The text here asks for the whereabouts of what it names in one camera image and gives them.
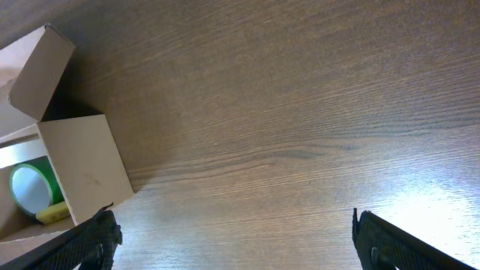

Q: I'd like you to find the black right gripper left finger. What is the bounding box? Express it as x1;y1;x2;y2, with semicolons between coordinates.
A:
1;205;122;270

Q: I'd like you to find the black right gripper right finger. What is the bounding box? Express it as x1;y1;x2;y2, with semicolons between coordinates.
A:
352;208;474;270

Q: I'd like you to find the yellow highlighter marker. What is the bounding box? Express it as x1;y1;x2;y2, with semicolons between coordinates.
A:
35;201;71;224

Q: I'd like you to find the green tape roll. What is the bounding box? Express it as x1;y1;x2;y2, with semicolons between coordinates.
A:
9;156;65;217

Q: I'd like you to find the open cardboard box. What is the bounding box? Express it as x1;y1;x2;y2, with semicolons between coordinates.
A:
1;24;134;263

